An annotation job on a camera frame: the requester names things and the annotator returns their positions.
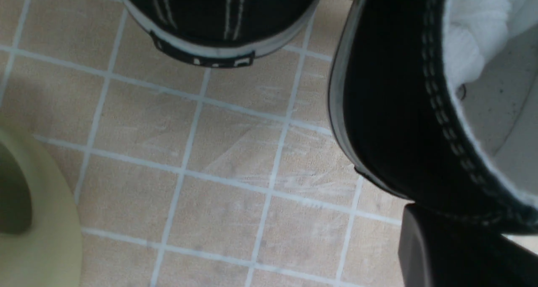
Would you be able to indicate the green right slipper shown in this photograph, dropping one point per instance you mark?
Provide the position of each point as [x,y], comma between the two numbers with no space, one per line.
[41,240]

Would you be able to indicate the black canvas sneaker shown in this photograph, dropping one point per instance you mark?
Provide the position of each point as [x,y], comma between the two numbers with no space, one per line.
[220,33]
[391,114]

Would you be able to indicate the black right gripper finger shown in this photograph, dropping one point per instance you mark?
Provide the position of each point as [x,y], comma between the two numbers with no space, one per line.
[437,252]

